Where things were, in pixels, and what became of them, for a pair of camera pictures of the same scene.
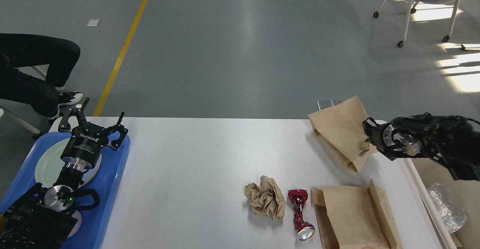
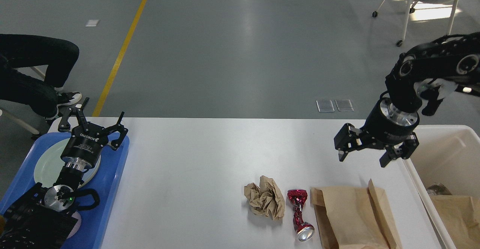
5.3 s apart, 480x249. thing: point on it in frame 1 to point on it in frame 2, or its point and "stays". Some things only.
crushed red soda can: x=305 y=231 stays
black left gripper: x=83 y=149 stays
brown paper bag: x=339 y=128 to x=460 y=216
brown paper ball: x=266 y=199 stays
